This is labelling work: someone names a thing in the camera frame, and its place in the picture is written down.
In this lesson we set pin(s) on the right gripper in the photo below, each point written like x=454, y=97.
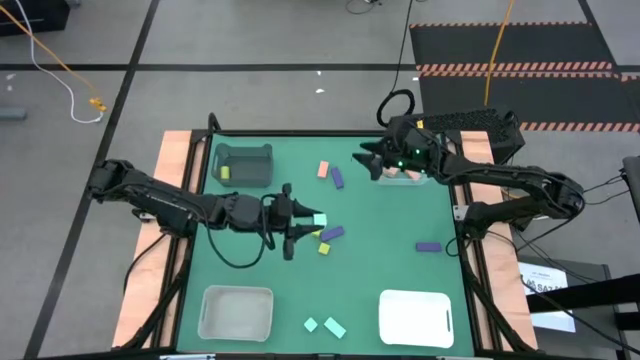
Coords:
x=407, y=150

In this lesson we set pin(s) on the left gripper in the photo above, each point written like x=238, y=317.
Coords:
x=275, y=215

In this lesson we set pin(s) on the purple long block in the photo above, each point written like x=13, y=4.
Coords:
x=428, y=246
x=337, y=177
x=332, y=233

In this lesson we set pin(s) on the small yellow-green block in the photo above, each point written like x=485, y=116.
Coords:
x=324, y=248

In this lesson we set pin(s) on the yellow-green cylinder block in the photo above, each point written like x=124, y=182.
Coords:
x=225, y=172

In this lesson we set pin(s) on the mint green long block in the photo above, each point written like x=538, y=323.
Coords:
x=334, y=327

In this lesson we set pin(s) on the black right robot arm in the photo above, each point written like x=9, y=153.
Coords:
x=500, y=172

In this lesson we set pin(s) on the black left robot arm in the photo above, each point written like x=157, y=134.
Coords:
x=165, y=200

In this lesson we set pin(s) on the clear plastic bin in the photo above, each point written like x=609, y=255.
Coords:
x=402, y=181

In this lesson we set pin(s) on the dark grey bin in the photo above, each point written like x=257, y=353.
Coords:
x=245, y=165

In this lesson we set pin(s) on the wooden table side board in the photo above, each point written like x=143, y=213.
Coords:
x=475, y=145
x=170, y=165

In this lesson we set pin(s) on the mint green cube block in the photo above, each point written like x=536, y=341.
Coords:
x=310, y=325

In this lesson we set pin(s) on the translucent white bin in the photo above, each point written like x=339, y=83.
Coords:
x=236, y=312

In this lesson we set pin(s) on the black hazard-striped floor mat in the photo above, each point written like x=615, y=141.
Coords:
x=525, y=45

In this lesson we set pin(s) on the white paper sign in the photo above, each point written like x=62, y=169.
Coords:
x=545, y=285

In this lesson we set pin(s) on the grey cabinet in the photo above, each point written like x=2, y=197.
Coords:
x=590, y=270

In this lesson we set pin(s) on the black metal beam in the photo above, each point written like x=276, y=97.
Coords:
x=600, y=292

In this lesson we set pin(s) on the grey flat floor item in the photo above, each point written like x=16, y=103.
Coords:
x=11, y=113

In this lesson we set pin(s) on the black floor box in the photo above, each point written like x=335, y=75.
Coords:
x=30, y=15

